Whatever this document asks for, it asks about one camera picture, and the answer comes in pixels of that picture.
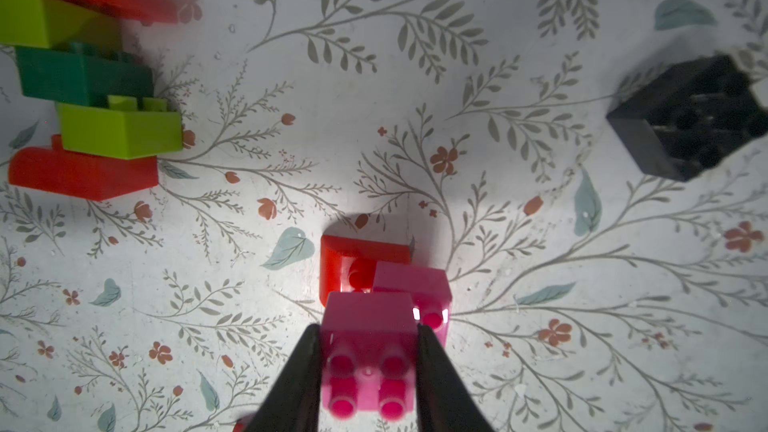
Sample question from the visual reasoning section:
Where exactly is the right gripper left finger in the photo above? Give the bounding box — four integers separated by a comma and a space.
244, 324, 322, 432

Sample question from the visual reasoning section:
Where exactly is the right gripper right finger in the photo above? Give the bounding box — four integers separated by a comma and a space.
416, 324, 493, 432

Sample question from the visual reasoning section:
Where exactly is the pink lego brick small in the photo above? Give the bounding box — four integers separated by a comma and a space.
321, 292, 418, 422

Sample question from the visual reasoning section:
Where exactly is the black lego brick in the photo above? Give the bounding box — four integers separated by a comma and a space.
607, 55, 767, 182

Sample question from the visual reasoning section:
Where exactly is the dark green lego brick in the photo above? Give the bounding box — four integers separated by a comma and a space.
15, 42, 154, 108

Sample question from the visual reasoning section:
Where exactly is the magenta lego brick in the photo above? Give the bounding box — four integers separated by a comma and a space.
373, 262, 453, 346

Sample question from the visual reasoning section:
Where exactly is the light green lego brick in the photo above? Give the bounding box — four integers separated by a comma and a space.
1, 0, 122, 52
56, 95, 183, 160

